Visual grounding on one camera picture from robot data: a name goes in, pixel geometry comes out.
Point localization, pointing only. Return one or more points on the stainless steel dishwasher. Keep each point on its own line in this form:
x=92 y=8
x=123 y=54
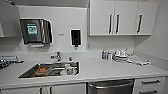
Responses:
x=110 y=87

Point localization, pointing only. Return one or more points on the white drawer unit beside dishwasher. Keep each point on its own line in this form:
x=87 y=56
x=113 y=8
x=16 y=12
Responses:
x=150 y=86

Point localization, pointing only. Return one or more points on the dish soap bottle blue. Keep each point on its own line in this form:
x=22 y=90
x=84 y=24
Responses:
x=104 y=55

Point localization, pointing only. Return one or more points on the small white bottle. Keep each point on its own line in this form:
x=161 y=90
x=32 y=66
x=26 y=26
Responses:
x=109 y=56

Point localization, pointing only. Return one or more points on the white cup in sink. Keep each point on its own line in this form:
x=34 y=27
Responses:
x=70 y=70

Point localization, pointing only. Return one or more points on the chrome sink faucet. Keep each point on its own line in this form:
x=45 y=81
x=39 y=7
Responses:
x=57 y=56

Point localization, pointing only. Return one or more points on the stacked white dishes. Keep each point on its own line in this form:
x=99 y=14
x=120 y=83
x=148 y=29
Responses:
x=120 y=56

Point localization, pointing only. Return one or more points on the stainless steel sink basin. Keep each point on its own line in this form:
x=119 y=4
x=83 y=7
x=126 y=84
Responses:
x=55 y=70

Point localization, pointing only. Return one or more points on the orange bowl in sink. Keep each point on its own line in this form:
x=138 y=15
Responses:
x=42 y=69

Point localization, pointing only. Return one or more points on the black paper towel dispenser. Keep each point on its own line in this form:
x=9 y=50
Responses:
x=35 y=31

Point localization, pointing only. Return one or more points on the folded white cloth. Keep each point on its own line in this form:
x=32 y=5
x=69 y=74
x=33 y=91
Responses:
x=139 y=61

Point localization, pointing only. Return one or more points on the white sink base cabinet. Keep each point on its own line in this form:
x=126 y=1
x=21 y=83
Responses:
x=43 y=90

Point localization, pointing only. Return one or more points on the dish drying rack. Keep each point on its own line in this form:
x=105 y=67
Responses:
x=8 y=62

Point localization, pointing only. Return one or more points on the black wall soap dispenser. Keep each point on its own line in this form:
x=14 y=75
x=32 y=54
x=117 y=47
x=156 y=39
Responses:
x=75 y=37

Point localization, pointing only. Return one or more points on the small wall label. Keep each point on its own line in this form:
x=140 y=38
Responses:
x=61 y=33

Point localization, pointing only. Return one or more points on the white wall cabinet three doors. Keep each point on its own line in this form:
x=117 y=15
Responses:
x=123 y=18

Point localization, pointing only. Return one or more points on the white wall cabinet wide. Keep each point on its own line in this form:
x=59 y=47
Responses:
x=9 y=21

